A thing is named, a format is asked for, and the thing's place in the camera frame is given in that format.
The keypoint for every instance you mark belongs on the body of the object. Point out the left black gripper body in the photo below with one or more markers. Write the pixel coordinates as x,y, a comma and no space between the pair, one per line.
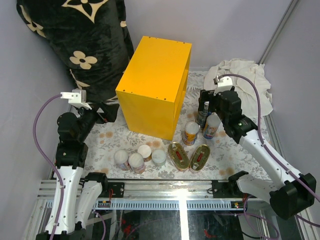
89,118

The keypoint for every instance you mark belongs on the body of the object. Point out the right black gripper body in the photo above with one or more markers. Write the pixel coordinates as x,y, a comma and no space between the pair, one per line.
217,102

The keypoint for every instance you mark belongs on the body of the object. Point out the blue soup can top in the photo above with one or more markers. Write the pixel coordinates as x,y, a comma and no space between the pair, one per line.
205,108

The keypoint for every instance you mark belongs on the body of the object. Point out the tall porridge can plastic lid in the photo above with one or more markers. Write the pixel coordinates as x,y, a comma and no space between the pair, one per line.
211,126

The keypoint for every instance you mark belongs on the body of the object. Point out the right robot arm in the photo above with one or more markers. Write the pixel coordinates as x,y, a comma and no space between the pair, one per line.
290,191

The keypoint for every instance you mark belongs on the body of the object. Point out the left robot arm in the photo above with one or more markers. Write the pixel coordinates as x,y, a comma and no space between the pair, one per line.
71,208

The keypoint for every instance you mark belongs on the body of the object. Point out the yellow orange can plastic lid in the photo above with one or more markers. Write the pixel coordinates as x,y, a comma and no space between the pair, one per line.
191,130

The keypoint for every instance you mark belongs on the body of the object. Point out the white crumpled cloth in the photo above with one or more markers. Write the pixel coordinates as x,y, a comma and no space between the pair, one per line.
255,73

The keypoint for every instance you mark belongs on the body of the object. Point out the floral patterned table mat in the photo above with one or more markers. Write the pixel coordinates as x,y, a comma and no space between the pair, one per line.
226,158

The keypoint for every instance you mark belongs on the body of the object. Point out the can with white lid leftmost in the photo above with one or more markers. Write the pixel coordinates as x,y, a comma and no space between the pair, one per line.
121,160

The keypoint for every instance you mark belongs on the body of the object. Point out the can with white lid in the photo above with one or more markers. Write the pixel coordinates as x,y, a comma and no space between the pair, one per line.
121,160
136,162
146,152

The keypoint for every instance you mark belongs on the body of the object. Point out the yellow wooden shelf cabinet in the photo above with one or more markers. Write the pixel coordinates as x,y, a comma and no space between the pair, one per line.
152,89

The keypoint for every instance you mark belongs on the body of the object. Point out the gold oval tin right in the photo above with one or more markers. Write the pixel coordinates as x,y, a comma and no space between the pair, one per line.
199,158

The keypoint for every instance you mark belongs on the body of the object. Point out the gold oval tin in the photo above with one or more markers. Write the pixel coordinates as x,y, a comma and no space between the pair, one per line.
178,156
199,158

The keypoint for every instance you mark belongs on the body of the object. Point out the can with white lid front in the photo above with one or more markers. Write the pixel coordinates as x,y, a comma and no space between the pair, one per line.
136,162

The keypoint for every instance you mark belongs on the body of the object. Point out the can with white lid back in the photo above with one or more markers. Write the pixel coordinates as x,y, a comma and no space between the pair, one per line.
146,152

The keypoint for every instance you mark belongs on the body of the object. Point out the gold oval tin left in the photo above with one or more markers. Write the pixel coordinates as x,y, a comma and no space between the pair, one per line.
178,156

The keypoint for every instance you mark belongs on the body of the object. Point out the silver can with clear lid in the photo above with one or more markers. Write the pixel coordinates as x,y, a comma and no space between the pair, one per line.
159,157

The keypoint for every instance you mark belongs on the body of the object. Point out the black floral plush blanket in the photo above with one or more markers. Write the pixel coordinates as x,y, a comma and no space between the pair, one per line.
91,38

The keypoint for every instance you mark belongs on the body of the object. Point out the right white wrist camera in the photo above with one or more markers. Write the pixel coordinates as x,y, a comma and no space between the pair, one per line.
222,84

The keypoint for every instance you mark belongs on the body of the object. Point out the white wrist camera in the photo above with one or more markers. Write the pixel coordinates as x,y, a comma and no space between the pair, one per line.
77,98
222,84

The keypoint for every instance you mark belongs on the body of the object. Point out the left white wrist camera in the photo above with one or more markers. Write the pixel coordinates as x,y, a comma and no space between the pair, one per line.
77,98

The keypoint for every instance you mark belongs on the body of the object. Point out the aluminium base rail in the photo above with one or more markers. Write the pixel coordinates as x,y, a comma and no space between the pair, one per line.
153,195

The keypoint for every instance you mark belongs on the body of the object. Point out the aluminium corner post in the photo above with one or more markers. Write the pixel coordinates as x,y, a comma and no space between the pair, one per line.
278,31

